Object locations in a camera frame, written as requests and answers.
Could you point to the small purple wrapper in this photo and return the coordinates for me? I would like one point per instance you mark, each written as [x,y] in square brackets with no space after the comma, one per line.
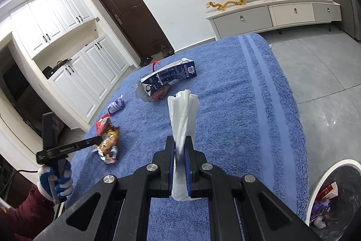
[116,105]

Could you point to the blue towel table cover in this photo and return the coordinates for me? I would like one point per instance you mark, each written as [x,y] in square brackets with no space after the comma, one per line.
[247,121]

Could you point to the clear plastic bag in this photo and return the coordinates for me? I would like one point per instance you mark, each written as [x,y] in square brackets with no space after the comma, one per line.
[145,96]

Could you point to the white rimmed trash bin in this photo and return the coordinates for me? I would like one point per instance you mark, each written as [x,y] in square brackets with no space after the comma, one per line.
[331,218]

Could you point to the left blue white gloved hand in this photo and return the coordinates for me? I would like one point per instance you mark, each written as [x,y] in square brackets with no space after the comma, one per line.
[63,184]

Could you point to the red snack wrapper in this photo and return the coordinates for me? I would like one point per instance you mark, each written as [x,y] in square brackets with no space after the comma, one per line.
[331,191]

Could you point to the white grey TV cabinet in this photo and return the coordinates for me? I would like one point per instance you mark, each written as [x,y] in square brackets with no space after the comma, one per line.
[265,15]

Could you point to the dark brown entrance door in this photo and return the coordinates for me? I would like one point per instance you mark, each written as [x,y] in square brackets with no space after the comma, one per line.
[139,27]

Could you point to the white wall cabinets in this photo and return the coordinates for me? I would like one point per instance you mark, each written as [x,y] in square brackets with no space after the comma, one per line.
[64,37]

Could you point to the white paper tissue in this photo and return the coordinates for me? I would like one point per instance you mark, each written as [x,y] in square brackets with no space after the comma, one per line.
[183,109]

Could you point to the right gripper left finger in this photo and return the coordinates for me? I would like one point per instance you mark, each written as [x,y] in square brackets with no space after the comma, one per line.
[117,208]

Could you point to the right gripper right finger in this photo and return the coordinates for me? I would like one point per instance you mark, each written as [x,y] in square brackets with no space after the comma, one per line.
[240,208]

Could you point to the red white snack packet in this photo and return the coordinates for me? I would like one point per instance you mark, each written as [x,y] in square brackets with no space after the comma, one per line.
[103,124]

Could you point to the blue white milk carton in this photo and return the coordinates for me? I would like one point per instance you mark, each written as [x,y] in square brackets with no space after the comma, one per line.
[182,69]

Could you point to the brown candy bag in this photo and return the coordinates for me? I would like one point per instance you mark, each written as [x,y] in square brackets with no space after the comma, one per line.
[108,148]

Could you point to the dark shoes by door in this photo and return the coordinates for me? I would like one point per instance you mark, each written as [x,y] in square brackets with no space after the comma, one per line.
[156,56]

